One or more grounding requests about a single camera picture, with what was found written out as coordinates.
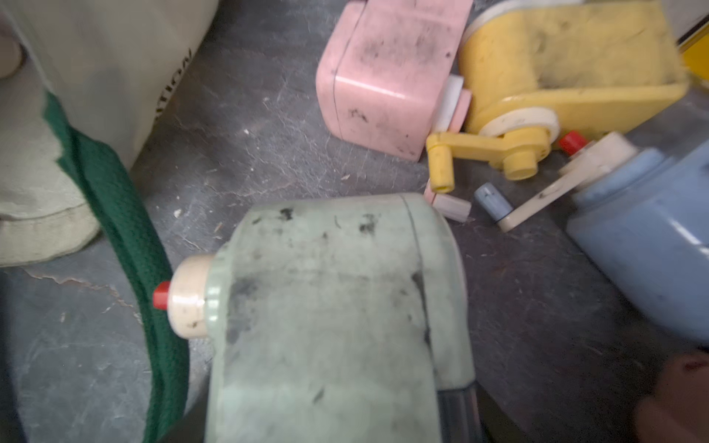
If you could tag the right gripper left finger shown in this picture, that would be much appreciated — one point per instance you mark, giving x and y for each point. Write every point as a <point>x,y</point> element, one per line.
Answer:
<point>192,427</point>

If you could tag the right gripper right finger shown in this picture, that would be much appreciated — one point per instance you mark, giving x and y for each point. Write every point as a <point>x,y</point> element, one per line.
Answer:
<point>497,426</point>

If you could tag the peach round pencil sharpener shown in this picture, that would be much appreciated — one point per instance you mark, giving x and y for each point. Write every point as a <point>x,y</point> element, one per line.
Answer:
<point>677,410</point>

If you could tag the mint green pencil sharpener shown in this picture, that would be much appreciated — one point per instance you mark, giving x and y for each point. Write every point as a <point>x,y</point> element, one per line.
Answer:
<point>340,320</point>

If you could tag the blue grey pencil sharpener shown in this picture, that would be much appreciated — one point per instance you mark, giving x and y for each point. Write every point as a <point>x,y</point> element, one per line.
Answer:
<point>641,215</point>

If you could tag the yellow crank pencil sharpener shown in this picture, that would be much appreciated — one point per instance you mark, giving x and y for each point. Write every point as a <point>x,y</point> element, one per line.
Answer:
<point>539,69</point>

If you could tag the cream canvas tote bag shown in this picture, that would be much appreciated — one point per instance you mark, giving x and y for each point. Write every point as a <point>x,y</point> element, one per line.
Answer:
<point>83,84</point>

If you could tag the pink boxy pencil sharpener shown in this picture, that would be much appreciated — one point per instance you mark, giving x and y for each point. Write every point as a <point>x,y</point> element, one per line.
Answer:
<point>385,79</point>

